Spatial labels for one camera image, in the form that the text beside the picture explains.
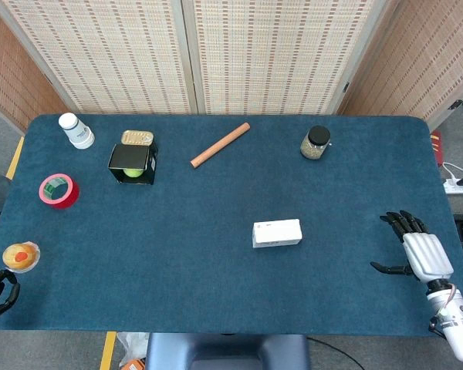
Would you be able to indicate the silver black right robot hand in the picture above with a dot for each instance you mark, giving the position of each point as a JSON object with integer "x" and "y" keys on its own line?
{"x": 428, "y": 256}

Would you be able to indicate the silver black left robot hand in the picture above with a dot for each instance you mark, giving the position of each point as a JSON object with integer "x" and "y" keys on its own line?
{"x": 12, "y": 294}

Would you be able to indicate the yellow tennis ball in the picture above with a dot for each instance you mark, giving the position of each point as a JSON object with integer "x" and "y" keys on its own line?
{"x": 133, "y": 173}

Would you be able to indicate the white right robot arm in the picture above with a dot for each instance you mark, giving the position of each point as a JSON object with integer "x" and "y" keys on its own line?
{"x": 457, "y": 323}

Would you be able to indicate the white labelled carton box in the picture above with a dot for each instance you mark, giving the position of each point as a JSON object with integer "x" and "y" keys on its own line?
{"x": 278, "y": 233}

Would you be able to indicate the black open cardboard box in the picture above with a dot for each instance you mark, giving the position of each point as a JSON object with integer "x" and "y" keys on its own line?
{"x": 131, "y": 156}

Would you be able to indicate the plastic wrapped orange bun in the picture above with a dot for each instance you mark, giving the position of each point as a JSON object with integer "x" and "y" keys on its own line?
{"x": 20, "y": 256}

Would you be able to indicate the white power strip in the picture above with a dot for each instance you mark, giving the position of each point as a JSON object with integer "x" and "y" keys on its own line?
{"x": 457, "y": 189}

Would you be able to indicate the red adhesive tape roll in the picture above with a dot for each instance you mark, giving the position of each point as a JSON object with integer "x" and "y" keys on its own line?
{"x": 71, "y": 197}

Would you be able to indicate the clear plastic bag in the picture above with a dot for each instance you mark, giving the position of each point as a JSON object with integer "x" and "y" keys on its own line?
{"x": 133, "y": 345}

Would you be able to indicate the orange package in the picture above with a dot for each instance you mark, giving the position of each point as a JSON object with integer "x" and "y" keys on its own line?
{"x": 133, "y": 365}

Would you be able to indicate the glass jar with black lid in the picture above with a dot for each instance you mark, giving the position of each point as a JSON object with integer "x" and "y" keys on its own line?
{"x": 315, "y": 144}

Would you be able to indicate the white paper cup stack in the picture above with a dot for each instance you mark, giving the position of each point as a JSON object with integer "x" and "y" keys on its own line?
{"x": 77, "y": 133}

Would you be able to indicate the black screen hinge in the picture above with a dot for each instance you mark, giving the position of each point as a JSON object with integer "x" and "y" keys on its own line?
{"x": 345, "y": 87}

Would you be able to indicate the brown woven screen panel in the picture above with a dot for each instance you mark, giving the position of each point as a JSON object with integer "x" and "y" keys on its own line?
{"x": 416, "y": 58}
{"x": 11, "y": 77}

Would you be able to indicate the gold rectangular tin can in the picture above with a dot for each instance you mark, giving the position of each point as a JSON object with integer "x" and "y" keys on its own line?
{"x": 137, "y": 137}

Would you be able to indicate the blue grey robot torso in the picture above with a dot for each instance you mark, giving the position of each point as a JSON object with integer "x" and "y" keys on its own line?
{"x": 227, "y": 352}

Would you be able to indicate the brown wooden cylinder rod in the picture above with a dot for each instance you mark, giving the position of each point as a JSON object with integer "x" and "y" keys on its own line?
{"x": 220, "y": 145}

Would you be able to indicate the pale woven screen panel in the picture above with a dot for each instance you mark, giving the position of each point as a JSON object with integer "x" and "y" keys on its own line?
{"x": 285, "y": 58}
{"x": 108, "y": 58}

